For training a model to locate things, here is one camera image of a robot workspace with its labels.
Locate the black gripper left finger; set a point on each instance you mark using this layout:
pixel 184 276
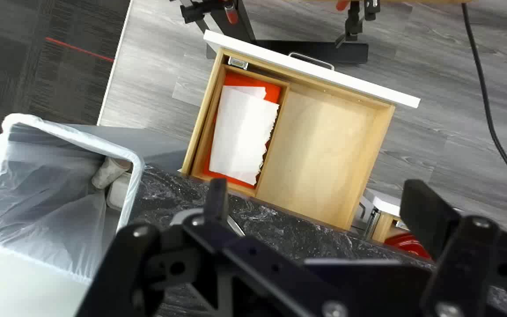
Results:
pixel 141 257

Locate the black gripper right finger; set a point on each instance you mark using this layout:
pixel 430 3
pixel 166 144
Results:
pixel 435 225

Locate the red bowl in drawer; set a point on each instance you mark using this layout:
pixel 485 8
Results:
pixel 405 243

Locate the lower drawer white front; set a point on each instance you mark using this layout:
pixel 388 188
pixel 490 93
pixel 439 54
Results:
pixel 386 204

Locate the wooden drawer white front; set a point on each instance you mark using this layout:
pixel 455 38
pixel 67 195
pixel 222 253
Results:
pixel 324 158

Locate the crumpled white paper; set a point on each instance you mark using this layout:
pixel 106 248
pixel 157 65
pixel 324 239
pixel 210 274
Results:
pixel 110 172

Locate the white cloth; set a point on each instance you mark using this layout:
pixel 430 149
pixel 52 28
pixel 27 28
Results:
pixel 43 199

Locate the black stand base bar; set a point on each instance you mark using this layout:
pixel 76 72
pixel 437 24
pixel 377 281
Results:
pixel 324 51

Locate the black tripod red knob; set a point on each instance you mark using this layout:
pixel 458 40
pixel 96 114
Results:
pixel 233 14

